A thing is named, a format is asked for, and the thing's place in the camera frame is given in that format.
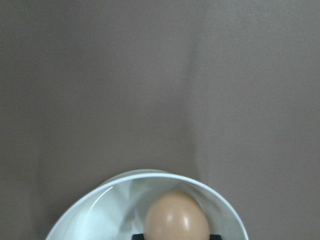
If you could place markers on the brown egg from bowl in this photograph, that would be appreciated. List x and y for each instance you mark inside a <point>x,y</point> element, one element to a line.
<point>175,215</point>

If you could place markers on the white ceramic bowl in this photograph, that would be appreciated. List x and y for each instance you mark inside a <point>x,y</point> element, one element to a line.
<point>116,209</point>

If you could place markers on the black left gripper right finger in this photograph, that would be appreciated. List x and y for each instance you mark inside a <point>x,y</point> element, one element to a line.
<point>215,237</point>

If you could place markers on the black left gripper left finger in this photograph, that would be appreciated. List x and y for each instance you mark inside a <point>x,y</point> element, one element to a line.
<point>139,236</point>

